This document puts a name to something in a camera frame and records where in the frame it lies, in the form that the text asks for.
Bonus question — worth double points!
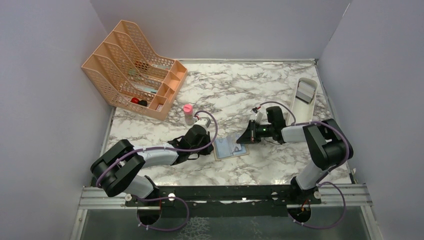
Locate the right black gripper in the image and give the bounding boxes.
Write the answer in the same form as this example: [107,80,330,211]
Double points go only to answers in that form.
[236,119,274,144]

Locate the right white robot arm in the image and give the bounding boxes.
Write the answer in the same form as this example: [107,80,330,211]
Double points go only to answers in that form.
[236,106,354,204]

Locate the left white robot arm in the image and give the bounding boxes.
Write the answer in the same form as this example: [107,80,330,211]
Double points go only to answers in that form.
[90,124,214,206]

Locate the grey card stack in tray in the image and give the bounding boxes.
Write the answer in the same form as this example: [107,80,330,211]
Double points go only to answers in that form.
[295,80,316,104]

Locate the pink capped small bottle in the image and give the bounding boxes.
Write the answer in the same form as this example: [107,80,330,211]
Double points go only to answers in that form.
[182,104,196,126]

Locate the white oblong tray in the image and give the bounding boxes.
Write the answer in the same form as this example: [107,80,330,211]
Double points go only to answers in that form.
[286,77,318,125]

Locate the black round object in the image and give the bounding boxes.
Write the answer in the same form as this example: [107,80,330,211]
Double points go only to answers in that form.
[138,100,148,107]

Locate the red round object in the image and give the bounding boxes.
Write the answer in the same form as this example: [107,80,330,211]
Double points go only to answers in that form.
[130,97,140,104]

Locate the peach mesh file organizer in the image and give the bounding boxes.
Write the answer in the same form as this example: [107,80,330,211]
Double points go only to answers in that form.
[81,20,188,121]

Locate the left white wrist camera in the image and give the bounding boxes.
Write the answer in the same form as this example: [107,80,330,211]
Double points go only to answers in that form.
[194,117,211,131]

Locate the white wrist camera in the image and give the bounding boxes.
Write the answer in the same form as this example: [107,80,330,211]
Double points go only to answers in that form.
[253,111,264,124]
[194,117,211,131]

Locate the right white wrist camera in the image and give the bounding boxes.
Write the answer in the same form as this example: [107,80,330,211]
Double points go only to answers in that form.
[253,111,264,124]

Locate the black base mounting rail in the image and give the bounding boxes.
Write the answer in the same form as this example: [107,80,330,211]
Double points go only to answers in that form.
[125,185,322,218]

